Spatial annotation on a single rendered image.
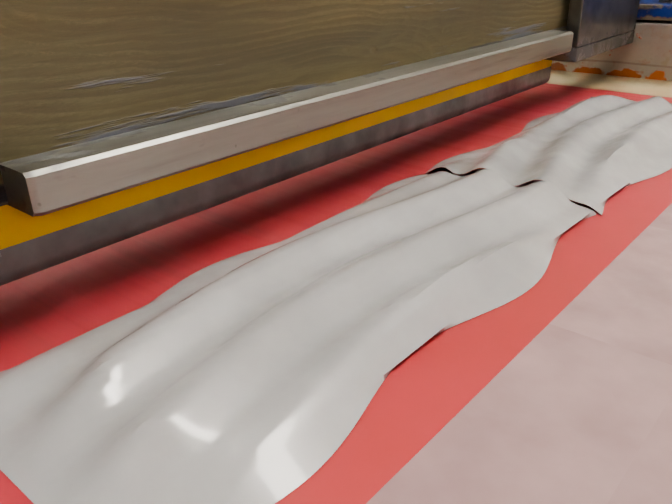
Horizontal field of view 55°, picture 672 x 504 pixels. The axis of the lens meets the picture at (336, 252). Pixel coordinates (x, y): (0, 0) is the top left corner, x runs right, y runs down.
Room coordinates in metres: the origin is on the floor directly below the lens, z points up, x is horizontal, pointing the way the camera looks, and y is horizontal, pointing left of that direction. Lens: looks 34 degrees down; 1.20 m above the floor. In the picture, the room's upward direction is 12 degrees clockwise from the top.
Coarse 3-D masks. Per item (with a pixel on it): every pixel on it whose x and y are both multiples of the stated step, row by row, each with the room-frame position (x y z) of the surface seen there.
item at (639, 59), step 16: (640, 32) 0.45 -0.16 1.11; (656, 32) 0.44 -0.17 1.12; (624, 48) 0.45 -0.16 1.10; (640, 48) 0.44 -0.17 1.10; (656, 48) 0.44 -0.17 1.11; (560, 64) 0.47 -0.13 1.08; (576, 64) 0.46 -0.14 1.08; (592, 64) 0.46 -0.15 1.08; (608, 64) 0.45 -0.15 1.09; (624, 64) 0.45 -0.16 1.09; (640, 64) 0.44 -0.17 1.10; (656, 64) 0.44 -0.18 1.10
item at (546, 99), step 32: (512, 96) 0.38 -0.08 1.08; (544, 96) 0.38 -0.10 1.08; (576, 96) 0.38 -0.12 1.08; (640, 96) 0.38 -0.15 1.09; (448, 128) 0.30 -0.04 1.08; (480, 128) 0.30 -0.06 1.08; (512, 128) 0.31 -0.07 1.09; (384, 160) 0.25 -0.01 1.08; (416, 160) 0.25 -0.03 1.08; (640, 192) 0.22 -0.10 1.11; (640, 224) 0.19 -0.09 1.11
